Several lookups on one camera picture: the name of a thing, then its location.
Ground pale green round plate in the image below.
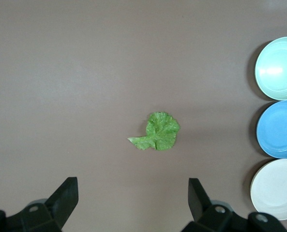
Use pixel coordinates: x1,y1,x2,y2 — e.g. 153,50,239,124
254,36,287,101

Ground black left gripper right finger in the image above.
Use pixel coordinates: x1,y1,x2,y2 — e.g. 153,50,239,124
181,178,287,232

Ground brown table mat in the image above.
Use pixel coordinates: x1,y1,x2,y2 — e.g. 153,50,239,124
0,0,287,232

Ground green lettuce leaf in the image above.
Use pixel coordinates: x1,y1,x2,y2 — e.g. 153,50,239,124
127,111,181,151

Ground blue round plate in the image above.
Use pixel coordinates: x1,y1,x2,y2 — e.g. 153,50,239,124
256,100,287,159

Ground beige round plate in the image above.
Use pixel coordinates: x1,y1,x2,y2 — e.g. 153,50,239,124
250,159,287,220

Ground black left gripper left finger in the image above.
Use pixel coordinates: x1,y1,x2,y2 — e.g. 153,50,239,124
0,177,79,232

